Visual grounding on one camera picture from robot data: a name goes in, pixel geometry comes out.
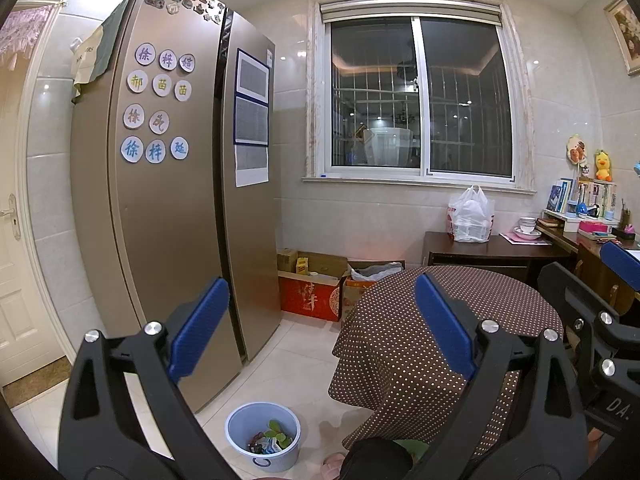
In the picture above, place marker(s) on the white plastic bag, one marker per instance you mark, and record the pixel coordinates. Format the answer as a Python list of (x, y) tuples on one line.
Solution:
[(470, 220)]

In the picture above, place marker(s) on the brown door mat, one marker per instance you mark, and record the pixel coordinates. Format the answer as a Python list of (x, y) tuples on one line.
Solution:
[(35, 382)]

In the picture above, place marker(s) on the white printed sheet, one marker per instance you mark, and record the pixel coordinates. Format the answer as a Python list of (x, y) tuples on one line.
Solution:
[(251, 165)]

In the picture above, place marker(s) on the framed picture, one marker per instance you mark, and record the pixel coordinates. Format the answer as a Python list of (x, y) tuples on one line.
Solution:
[(627, 35)]

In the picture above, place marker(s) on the dark wooden sideboard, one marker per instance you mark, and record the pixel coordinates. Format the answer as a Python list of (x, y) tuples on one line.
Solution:
[(475, 255)]

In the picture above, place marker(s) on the dark cloth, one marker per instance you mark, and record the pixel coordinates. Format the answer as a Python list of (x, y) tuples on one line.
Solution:
[(375, 460)]

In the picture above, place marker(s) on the white door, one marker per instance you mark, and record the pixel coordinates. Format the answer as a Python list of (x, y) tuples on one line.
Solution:
[(25, 260)]

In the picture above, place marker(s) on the window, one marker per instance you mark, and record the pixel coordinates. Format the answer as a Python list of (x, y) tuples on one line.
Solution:
[(375, 100)]

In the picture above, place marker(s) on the printed plastic snack wrapper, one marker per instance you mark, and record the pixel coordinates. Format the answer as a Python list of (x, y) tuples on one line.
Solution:
[(257, 444)]

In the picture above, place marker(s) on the blue plastic bucket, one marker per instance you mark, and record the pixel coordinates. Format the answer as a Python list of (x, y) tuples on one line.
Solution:
[(240, 440)]

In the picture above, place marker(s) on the blue framed printed sheet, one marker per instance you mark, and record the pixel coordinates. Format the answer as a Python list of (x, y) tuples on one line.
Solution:
[(251, 121), (252, 75)]

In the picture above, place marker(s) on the row of books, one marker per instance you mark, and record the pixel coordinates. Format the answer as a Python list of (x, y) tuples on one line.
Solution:
[(557, 199)]

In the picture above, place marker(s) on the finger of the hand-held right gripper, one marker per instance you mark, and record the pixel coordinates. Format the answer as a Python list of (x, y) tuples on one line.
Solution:
[(620, 265), (555, 280)]

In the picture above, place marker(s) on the gold refrigerator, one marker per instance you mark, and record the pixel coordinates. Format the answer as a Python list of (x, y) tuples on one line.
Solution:
[(150, 235)]

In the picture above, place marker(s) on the pink slipper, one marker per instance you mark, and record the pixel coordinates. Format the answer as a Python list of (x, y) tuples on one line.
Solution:
[(332, 467)]

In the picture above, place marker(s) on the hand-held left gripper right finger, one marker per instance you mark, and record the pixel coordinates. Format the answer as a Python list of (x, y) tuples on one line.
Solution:
[(445, 325)]

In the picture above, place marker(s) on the stacked ceramic bowls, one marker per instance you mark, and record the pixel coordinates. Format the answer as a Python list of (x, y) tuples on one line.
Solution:
[(527, 227)]

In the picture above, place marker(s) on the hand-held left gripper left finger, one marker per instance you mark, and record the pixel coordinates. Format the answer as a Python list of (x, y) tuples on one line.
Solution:
[(200, 325)]

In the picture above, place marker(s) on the small black box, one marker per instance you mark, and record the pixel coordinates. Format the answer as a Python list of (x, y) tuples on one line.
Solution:
[(624, 233)]

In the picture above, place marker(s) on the yellow duck toy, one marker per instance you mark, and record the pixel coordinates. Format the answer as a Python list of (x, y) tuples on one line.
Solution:
[(603, 165)]

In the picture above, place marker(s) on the red cardboard box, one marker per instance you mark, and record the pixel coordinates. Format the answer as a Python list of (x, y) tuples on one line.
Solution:
[(310, 300)]

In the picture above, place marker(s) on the grey plastic bag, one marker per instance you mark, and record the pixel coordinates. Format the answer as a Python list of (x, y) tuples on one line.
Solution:
[(372, 274)]

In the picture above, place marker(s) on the pink flat box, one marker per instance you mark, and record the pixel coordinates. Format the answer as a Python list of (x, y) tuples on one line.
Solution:
[(595, 227)]

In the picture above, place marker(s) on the small brown cardboard box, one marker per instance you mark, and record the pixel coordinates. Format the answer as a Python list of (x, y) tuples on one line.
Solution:
[(287, 260)]

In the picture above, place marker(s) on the green felt leaf garland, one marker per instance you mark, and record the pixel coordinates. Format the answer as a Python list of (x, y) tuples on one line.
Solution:
[(280, 432)]

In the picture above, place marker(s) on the small yellow box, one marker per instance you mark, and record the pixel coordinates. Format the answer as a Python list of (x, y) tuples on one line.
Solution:
[(302, 266)]

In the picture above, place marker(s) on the green and white cloth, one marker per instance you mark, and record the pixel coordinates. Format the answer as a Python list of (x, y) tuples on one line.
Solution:
[(100, 50)]

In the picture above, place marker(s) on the pink placemat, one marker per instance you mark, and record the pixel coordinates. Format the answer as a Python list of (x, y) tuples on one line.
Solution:
[(544, 241)]

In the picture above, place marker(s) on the round paper fridge labels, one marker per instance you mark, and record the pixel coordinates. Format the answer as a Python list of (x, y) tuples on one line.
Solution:
[(145, 55)]

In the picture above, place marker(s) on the pink lace curtain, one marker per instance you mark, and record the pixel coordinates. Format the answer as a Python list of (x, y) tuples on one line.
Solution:
[(25, 30)]

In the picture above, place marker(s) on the brown polka dot tablecloth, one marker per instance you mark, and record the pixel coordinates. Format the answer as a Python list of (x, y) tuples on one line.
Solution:
[(400, 335)]

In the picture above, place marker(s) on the orange animal wall decoration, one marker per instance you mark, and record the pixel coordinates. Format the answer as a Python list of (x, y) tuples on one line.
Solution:
[(576, 150)]

